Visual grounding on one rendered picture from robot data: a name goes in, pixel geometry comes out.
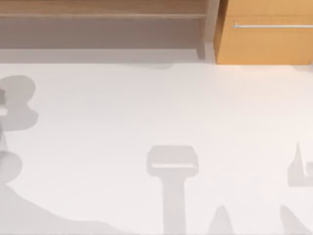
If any light wooden cupboard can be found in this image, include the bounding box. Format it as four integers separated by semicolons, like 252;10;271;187
213;0;313;66

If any long metal handle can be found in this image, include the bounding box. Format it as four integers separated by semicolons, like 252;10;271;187
231;22;313;29

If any brown wooden open shelf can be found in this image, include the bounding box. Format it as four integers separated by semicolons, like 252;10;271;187
0;0;220;60

